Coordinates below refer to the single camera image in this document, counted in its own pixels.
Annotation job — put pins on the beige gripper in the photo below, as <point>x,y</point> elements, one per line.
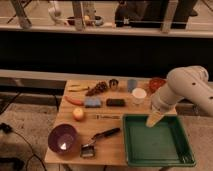
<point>153,119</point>

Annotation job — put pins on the black eraser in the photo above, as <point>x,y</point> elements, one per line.
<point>115,102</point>

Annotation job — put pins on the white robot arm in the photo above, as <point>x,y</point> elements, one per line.
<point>189,83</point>

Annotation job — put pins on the white cup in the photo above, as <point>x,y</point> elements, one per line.
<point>138,95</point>

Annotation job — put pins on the green plastic tray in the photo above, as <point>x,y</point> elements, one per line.
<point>163,145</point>

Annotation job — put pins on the red bowl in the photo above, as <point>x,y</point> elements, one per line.
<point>156,83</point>

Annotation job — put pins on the blue cup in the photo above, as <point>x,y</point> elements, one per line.
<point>131,85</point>

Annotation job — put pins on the small metal cup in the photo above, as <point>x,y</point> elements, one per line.
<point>113,84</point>

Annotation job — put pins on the metal fork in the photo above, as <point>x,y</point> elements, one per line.
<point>104,117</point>

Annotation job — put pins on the bunch of dark grapes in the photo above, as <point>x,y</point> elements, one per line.
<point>97,89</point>

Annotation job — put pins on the blue sponge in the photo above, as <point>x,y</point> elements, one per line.
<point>92,102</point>

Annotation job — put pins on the yellow apple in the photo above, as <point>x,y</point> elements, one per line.
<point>78,114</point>

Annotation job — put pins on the orange carrot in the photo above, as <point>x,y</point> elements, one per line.
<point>74,101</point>

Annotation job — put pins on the purple bowl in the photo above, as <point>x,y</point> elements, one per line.
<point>62,138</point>

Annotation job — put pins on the black-handled metal brush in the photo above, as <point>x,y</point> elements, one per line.
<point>88,150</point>

